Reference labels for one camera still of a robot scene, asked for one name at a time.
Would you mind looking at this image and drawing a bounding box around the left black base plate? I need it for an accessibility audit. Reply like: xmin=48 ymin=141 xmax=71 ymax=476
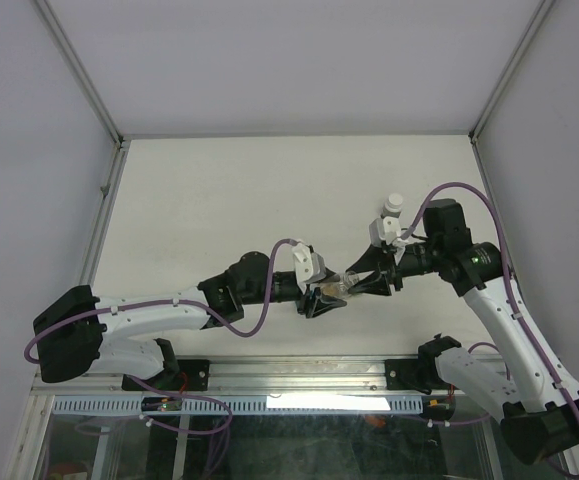
xmin=143 ymin=358 xmax=211 ymax=392

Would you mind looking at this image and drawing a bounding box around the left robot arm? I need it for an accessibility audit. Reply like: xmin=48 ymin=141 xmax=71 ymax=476
xmin=25 ymin=244 xmax=358 ymax=389

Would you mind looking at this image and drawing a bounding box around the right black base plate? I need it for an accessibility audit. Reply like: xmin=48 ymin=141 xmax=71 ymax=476
xmin=384 ymin=356 xmax=473 ymax=395

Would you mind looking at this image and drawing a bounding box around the grey slotted cable duct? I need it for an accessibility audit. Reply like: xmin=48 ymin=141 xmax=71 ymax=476
xmin=53 ymin=394 xmax=423 ymax=417

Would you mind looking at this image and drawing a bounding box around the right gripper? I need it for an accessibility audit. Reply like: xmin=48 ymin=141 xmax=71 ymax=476
xmin=346 ymin=240 xmax=442 ymax=296

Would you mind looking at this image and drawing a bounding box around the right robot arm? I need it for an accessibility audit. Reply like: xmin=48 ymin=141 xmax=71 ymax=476
xmin=350 ymin=199 xmax=579 ymax=465

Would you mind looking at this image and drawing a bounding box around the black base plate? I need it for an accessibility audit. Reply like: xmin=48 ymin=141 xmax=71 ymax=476
xmin=384 ymin=356 xmax=473 ymax=395
xmin=143 ymin=358 xmax=211 ymax=392

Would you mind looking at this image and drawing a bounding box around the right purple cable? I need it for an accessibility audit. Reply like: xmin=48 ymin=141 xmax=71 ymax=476
xmin=401 ymin=180 xmax=579 ymax=476

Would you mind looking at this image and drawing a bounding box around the aluminium mounting rail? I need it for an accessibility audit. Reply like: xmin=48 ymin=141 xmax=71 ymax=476
xmin=31 ymin=355 xmax=420 ymax=396

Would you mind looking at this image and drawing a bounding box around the clear pill jar gold lid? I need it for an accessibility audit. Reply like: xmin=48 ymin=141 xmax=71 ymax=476
xmin=319 ymin=271 xmax=360 ymax=300

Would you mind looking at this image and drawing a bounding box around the white pill bottle blue label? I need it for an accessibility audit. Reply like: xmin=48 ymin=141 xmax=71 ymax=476
xmin=381 ymin=193 xmax=404 ymax=218

